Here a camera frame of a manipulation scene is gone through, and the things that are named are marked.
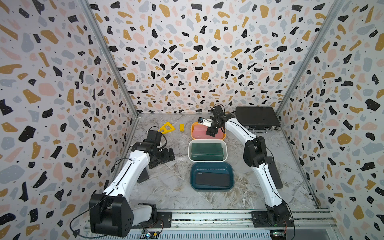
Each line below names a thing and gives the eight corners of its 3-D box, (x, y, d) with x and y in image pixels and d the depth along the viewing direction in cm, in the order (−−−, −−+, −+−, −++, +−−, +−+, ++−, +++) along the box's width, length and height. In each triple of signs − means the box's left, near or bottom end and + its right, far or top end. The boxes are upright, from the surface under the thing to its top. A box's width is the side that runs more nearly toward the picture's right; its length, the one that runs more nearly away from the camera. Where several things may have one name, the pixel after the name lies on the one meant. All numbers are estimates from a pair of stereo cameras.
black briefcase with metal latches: (241, 133, 112) (242, 128, 108) (236, 110, 128) (237, 106, 124) (279, 133, 112) (282, 129, 109) (270, 110, 128) (272, 106, 124)
